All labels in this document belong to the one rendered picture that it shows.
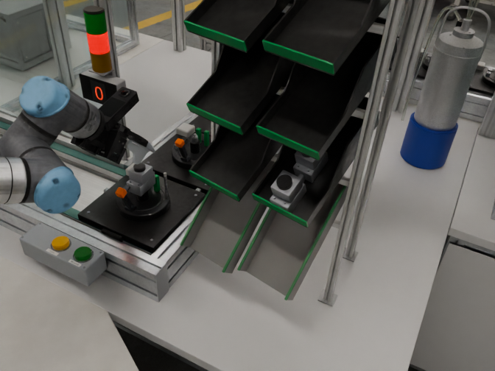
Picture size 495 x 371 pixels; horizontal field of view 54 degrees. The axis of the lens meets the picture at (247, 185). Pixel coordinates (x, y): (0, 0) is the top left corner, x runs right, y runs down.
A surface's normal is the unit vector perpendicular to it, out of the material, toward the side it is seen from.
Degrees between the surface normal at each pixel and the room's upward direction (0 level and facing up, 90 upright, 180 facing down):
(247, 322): 0
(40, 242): 0
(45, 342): 0
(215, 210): 45
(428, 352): 90
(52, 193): 90
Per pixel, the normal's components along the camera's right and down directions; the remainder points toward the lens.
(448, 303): -0.47, 0.54
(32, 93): -0.28, -0.22
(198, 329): 0.05, -0.78
